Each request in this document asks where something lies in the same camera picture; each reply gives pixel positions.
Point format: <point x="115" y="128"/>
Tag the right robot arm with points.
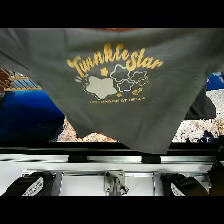
<point x="183" y="187"/>

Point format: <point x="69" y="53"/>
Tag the wooden slatted rack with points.
<point x="6" y="79"/>

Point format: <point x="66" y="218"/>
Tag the grey T-shirt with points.
<point x="133" y="110"/>

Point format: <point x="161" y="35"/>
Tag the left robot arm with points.
<point x="20" y="186"/>

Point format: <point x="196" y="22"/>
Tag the black garment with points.
<point x="200" y="106"/>

